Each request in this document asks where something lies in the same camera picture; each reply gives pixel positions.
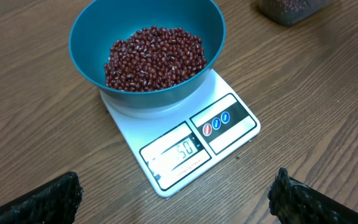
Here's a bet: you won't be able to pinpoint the red beans in bowl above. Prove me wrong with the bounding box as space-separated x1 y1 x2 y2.
104 26 207 92

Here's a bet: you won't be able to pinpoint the blue metal bowl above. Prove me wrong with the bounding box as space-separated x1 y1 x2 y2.
68 0 226 109

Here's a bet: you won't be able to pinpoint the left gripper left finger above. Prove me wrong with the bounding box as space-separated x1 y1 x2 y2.
0 171 83 224

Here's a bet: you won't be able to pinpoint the clear plastic food container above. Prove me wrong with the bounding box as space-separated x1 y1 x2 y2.
258 0 331 26

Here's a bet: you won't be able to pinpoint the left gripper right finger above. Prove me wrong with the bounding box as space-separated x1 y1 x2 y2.
267 167 358 224

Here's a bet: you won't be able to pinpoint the white digital kitchen scale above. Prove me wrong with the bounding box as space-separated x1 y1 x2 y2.
101 70 261 198

